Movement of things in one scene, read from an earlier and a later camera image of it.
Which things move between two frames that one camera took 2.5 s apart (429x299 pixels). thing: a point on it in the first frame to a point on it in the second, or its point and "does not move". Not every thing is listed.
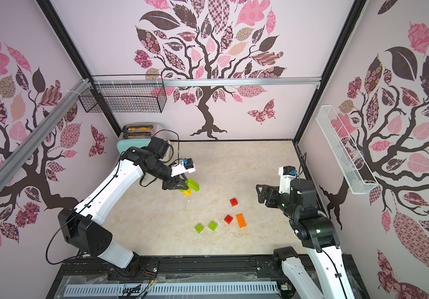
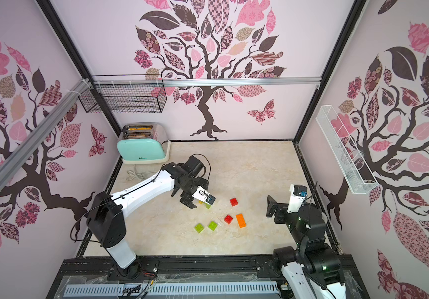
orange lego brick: x=241 y=222 does not move
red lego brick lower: x=228 y=219 does not move
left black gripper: x=170 y=183 to x=186 y=200
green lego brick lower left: x=199 y=228 does not move
